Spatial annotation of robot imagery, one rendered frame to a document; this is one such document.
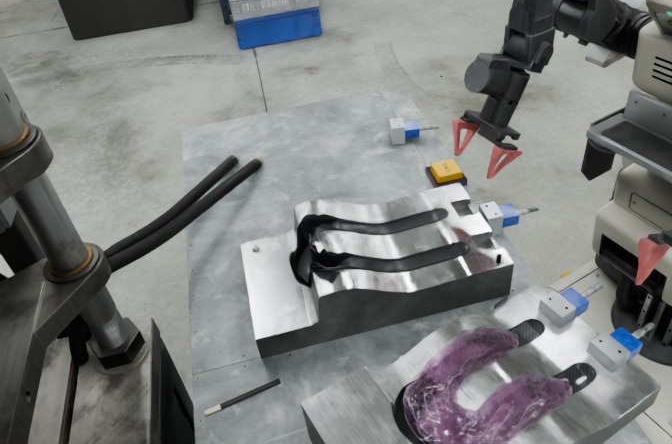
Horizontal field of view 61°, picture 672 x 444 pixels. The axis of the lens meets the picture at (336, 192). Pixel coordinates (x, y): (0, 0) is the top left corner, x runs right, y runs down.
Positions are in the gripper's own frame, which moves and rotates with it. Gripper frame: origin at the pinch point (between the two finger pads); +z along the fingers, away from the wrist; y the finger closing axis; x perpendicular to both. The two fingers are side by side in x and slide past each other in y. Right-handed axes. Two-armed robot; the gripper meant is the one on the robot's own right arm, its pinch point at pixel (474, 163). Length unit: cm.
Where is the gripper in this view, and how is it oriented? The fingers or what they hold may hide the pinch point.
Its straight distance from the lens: 117.9
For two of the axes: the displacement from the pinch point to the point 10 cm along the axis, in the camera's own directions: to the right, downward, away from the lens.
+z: -3.0, 8.6, 4.1
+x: 8.1, 0.0, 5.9
